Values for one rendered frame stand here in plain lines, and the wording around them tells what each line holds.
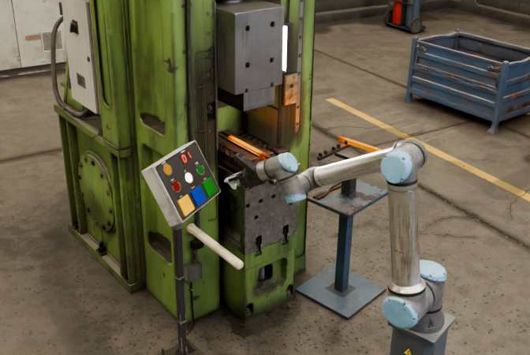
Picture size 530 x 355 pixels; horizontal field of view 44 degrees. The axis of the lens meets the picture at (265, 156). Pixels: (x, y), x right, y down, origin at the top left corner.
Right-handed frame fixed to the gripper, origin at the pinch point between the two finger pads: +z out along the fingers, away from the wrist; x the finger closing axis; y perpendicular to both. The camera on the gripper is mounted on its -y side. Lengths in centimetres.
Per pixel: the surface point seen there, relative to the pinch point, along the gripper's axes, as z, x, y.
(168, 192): 11.1, -26.0, -8.6
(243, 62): -14, 35, -44
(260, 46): -21, 45, -47
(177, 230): 31.7, -10.8, 13.6
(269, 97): -9, 50, -22
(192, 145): 11.1, 3.1, -20.0
